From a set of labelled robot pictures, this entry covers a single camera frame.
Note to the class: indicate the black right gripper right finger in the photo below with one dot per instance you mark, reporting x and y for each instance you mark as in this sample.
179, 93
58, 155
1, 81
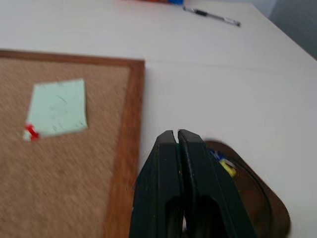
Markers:
210, 183

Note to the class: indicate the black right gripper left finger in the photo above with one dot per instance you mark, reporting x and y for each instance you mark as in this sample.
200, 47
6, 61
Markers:
154, 188

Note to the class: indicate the dark brown wooden tray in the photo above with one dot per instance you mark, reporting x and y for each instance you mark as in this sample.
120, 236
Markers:
257, 196

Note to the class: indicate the green sticky note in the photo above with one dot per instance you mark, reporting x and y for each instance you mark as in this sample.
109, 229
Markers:
58, 111

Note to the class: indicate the wood-framed cork board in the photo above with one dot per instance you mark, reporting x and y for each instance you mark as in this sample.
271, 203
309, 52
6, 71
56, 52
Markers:
69, 148

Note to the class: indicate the red pushpin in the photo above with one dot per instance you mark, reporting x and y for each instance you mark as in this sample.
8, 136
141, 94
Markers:
31, 132

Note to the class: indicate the black and clear pen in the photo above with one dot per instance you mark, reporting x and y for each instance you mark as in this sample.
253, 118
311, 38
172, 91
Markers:
212, 15

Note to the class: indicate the blue object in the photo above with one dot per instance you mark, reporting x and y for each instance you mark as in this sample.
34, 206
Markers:
174, 2

